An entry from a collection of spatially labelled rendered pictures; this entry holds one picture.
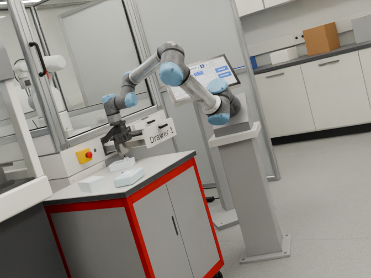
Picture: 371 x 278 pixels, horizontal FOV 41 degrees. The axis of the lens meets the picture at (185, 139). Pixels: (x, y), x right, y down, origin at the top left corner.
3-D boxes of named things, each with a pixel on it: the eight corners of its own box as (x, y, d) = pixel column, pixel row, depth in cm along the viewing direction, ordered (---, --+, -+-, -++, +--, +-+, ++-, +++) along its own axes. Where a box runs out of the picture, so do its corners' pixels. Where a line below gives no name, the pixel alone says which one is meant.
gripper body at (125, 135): (127, 142, 270) (121, 121, 268) (114, 145, 272) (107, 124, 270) (132, 139, 277) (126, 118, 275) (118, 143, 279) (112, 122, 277)
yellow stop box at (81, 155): (94, 159, 281) (90, 146, 280) (85, 163, 275) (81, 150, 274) (88, 160, 284) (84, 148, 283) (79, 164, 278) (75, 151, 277)
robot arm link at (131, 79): (173, 27, 244) (117, 73, 276) (171, 44, 238) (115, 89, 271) (190, 39, 250) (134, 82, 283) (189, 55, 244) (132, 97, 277)
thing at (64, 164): (169, 128, 353) (163, 108, 351) (68, 177, 270) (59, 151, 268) (77, 146, 407) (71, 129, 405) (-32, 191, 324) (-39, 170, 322)
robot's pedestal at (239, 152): (291, 235, 313) (261, 120, 301) (290, 256, 284) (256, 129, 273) (245, 243, 321) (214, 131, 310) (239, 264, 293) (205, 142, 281)
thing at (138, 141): (172, 133, 300) (169, 123, 300) (147, 145, 280) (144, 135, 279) (123, 142, 323) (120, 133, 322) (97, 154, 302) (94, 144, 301)
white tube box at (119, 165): (136, 163, 277) (133, 156, 276) (131, 167, 269) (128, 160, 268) (116, 167, 280) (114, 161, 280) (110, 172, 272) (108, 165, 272)
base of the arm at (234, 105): (239, 94, 291) (234, 84, 283) (241, 115, 283) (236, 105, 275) (215, 100, 296) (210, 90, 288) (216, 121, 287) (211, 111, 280)
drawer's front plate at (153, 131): (176, 134, 301) (171, 117, 299) (149, 148, 277) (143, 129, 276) (174, 134, 302) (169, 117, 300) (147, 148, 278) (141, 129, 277)
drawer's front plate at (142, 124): (163, 129, 345) (159, 113, 343) (138, 140, 321) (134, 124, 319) (161, 129, 346) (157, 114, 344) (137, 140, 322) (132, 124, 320)
